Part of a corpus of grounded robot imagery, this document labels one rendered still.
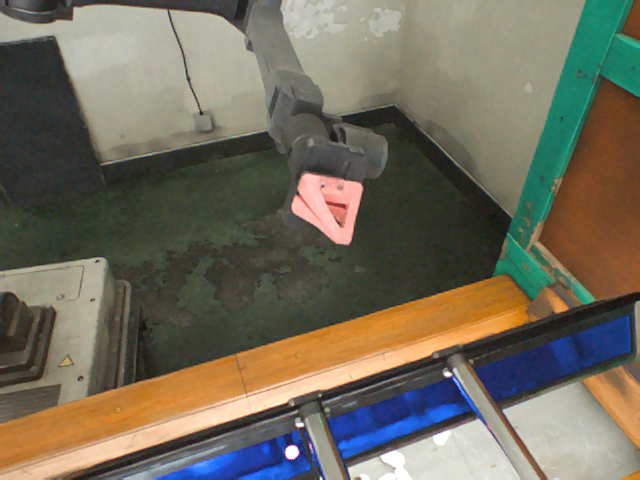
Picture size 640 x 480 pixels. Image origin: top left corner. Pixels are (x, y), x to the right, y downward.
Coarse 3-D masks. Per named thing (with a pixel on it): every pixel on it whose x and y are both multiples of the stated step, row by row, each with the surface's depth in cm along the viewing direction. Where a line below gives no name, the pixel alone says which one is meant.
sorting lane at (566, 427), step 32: (576, 384) 89; (512, 416) 85; (544, 416) 85; (576, 416) 85; (608, 416) 85; (416, 448) 81; (448, 448) 81; (480, 448) 81; (544, 448) 81; (576, 448) 81; (608, 448) 81
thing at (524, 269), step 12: (504, 252) 106; (516, 252) 102; (504, 264) 107; (516, 264) 103; (528, 264) 99; (516, 276) 104; (528, 276) 100; (540, 276) 96; (528, 288) 101; (540, 288) 97
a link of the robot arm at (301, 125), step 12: (288, 120) 61; (300, 120) 60; (312, 120) 60; (288, 132) 60; (300, 132) 58; (312, 132) 58; (324, 132) 59; (336, 132) 62; (288, 144) 59; (288, 156) 59
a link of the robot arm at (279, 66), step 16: (272, 0) 88; (256, 16) 86; (272, 16) 87; (256, 32) 83; (272, 32) 81; (256, 48) 81; (272, 48) 76; (288, 48) 78; (272, 64) 72; (288, 64) 73; (272, 80) 69; (288, 80) 66; (304, 80) 68; (272, 96) 68; (288, 96) 63; (320, 96) 66; (272, 112) 69; (288, 112) 64; (272, 128) 66
